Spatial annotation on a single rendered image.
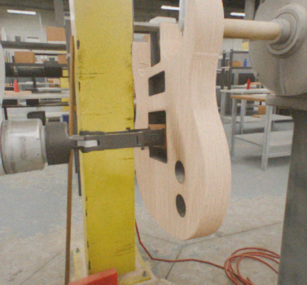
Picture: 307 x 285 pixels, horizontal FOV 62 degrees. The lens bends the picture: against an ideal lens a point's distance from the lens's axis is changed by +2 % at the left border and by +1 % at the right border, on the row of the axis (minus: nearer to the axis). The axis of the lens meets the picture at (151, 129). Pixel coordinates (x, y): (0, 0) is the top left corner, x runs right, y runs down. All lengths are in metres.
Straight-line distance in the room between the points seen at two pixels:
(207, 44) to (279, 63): 0.25
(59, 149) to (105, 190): 1.01
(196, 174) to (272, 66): 0.33
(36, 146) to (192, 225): 0.27
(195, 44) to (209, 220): 0.25
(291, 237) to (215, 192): 0.53
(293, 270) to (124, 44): 1.11
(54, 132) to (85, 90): 0.86
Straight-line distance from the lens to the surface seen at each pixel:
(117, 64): 1.32
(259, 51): 0.65
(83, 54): 1.30
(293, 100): 0.68
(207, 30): 0.39
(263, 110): 7.42
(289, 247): 0.90
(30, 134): 0.44
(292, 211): 0.85
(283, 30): 0.57
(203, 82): 0.40
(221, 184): 0.38
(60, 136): 0.45
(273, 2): 0.65
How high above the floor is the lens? 1.16
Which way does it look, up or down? 12 degrees down
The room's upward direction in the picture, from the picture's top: straight up
